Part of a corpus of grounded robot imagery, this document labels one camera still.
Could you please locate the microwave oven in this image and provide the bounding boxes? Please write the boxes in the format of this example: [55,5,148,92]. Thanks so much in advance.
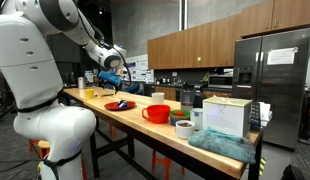
[208,74,233,89]

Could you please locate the white cup with dark contents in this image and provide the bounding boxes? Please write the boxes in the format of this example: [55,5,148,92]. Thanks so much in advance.
[176,120,195,139]

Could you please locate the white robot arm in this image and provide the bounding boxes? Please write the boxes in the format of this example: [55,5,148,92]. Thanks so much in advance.
[0,0,126,180]

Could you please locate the red plate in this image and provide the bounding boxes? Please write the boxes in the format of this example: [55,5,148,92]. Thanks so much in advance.
[105,101,135,111]

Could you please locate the dark blender jar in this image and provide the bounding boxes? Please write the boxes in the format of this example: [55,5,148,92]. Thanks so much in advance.
[180,82,195,110]

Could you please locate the wooden wall cabinets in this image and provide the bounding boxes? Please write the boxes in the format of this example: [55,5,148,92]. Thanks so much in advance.
[147,0,310,70]

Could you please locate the yellow cup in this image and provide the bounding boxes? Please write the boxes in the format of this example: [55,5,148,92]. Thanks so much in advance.
[84,89,94,99]

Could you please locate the black table frame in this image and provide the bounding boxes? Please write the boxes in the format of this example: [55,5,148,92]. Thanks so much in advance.
[64,87,260,180]

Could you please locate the black marker pen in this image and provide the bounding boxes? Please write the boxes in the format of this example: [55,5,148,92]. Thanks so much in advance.
[100,94,114,97]

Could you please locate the red mug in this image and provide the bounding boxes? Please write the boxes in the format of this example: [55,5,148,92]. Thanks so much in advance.
[142,104,170,124]

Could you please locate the white translucent cup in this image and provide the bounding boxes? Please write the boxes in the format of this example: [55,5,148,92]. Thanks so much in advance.
[152,92,164,104]

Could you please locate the white mug behind bowl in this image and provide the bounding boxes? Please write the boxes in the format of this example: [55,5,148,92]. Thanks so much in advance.
[190,108,203,130]

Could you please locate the orange stool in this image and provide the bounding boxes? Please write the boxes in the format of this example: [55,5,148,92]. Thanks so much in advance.
[151,150,172,180]

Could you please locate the stainless steel refrigerator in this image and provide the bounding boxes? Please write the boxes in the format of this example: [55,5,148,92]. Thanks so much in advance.
[232,28,310,150]

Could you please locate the green bowl with tomato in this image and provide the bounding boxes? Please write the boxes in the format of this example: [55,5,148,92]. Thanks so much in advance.
[169,109,190,125]

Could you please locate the teal towel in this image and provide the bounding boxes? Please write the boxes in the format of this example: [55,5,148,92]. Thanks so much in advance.
[188,128,256,164]

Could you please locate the white cylinder container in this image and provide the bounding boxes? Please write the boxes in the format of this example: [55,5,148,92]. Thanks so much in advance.
[78,77,86,90]

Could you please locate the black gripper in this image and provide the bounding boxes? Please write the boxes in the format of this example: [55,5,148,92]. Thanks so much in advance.
[112,81,122,91]

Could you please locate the blue wrist camera box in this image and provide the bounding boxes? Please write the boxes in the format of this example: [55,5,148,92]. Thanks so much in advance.
[98,71,121,85]

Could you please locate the paper sheet on refrigerator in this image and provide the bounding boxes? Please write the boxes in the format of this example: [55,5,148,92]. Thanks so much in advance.
[267,47,298,65]

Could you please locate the white cardboard box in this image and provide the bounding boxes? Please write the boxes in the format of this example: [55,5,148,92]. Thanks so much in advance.
[203,96,252,137]

